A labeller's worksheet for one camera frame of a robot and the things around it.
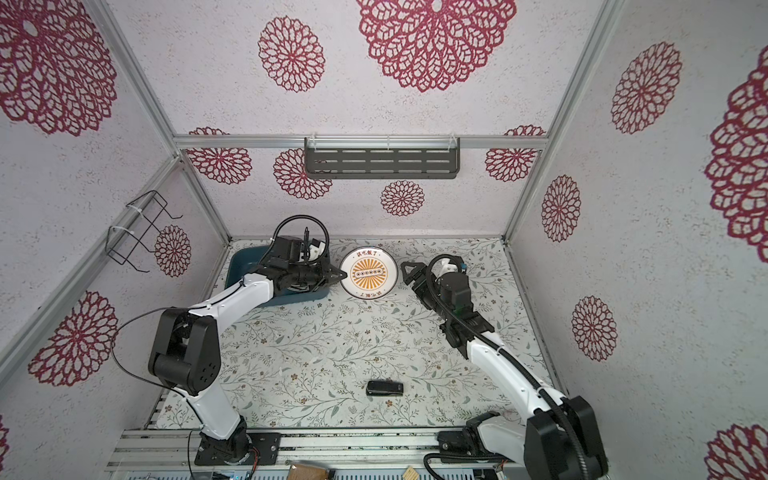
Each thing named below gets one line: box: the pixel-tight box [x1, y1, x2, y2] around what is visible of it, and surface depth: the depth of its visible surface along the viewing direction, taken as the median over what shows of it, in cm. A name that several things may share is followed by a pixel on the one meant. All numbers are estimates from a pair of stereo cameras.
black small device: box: [366, 378, 404, 396], surface depth 84 cm
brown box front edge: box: [288, 464, 328, 480], surface depth 69 cm
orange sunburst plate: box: [340, 246, 399, 300], surface depth 90 cm
